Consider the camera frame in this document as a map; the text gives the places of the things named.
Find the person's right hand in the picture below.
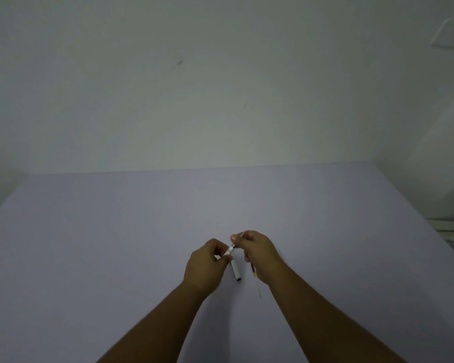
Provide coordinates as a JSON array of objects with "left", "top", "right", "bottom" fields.
[{"left": 230, "top": 230, "right": 285, "bottom": 286}]

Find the person's left hand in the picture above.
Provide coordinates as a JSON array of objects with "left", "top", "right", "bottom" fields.
[{"left": 183, "top": 238, "right": 234, "bottom": 298}]

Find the white pen barrel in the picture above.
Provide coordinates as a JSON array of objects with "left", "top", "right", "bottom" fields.
[{"left": 222, "top": 233, "right": 245, "bottom": 258}]

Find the person's right forearm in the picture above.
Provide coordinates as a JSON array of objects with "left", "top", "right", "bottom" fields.
[{"left": 266, "top": 261, "right": 408, "bottom": 363}]

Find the person's left forearm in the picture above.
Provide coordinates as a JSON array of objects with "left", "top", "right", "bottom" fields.
[{"left": 96, "top": 280, "right": 212, "bottom": 363}]

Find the thin clear pen refill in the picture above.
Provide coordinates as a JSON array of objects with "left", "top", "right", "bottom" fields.
[{"left": 250, "top": 262, "right": 262, "bottom": 298}]

